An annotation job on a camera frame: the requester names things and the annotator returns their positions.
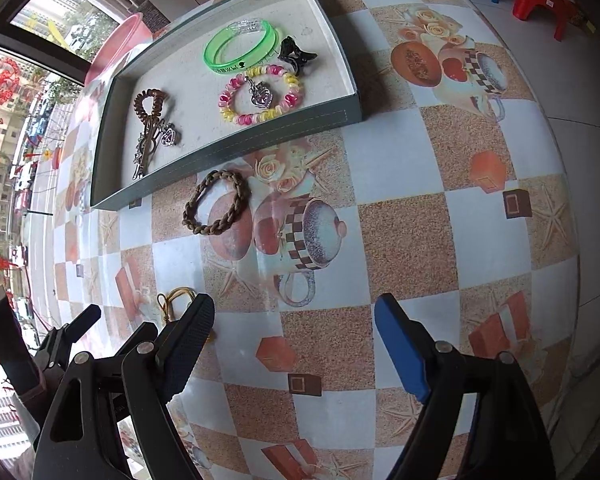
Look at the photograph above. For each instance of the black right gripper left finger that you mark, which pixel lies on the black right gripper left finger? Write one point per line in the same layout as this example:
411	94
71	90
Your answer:
152	374

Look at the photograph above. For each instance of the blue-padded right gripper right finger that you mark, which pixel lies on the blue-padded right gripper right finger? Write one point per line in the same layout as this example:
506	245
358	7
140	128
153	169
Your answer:
507	438

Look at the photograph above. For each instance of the brown braided hair band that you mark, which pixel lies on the brown braided hair band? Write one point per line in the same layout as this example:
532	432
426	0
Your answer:
233	212

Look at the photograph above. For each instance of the silver heart pendant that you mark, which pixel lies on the silver heart pendant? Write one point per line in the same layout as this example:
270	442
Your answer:
261	94

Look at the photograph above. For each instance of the green translucent bangle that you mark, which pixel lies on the green translucent bangle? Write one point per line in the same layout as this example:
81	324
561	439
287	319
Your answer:
240	45

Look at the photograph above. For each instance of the black hair claw clip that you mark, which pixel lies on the black hair claw clip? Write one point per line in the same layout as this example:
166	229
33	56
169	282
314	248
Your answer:
291	54

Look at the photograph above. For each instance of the grey-green jewelry tray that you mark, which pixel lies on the grey-green jewelry tray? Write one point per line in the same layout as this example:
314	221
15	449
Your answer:
174	63

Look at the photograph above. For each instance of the patterned tablecloth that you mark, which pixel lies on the patterned tablecloth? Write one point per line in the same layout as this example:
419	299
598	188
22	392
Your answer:
450	195

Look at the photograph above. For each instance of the pink plastic basin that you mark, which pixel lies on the pink plastic basin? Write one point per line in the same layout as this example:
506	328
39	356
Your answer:
129	34

